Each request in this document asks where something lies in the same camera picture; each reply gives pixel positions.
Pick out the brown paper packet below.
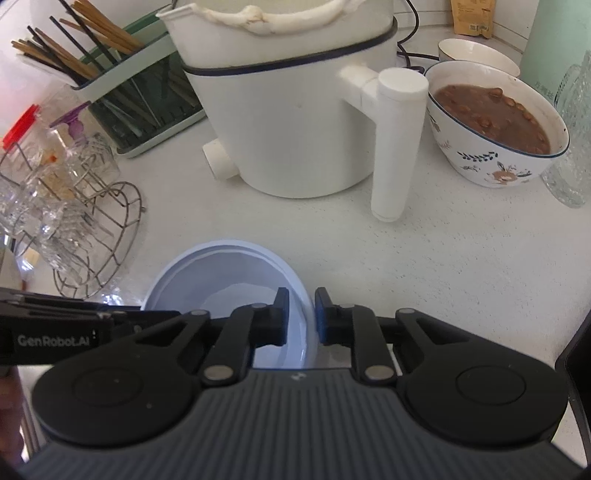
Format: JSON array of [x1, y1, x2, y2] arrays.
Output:
[[450, 0, 498, 38]]

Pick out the floral bowl with brown soup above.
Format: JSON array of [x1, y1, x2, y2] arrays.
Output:
[[424, 60, 572, 189]]

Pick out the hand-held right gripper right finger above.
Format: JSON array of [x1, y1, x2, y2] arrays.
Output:
[[315, 287, 463, 387]]

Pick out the tall textured glass jug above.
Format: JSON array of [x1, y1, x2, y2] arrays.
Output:
[[539, 62, 591, 209]]

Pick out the translucent plastic container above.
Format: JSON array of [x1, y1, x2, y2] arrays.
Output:
[[140, 238, 320, 370]]

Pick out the black power cable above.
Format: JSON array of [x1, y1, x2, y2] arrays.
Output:
[[393, 0, 440, 75]]

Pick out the bundle of chopsticks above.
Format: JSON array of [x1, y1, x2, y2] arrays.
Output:
[[11, 0, 145, 89]]

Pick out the pale green canister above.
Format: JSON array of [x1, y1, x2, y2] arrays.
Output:
[[519, 0, 591, 104]]

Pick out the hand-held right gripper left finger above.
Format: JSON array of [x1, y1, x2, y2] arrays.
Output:
[[133, 287, 291, 387]]

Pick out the white electric cooking pot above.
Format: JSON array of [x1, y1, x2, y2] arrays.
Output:
[[156, 0, 431, 223]]

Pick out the red-lid glass jar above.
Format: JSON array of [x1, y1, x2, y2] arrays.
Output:
[[2, 103, 63, 186]]

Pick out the purple-lid glass jar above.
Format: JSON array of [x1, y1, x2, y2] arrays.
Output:
[[48, 102, 122, 186]]

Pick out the white cloth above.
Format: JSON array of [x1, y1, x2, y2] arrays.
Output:
[[191, 0, 354, 37]]

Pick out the metal wire glass rack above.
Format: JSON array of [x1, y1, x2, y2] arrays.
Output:
[[0, 178, 147, 300]]

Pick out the green chopstick holder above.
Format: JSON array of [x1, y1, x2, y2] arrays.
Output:
[[76, 13, 208, 158]]

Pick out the clear drinking glass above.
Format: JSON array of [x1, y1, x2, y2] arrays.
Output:
[[0, 175, 63, 243]]

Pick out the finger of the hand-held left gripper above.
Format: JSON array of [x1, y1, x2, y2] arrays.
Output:
[[99, 302, 182, 346]]

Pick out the plain white bowl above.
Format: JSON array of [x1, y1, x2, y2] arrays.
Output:
[[437, 38, 522, 78]]

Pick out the dark grey flat object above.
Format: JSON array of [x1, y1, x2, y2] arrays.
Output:
[[553, 308, 591, 468]]

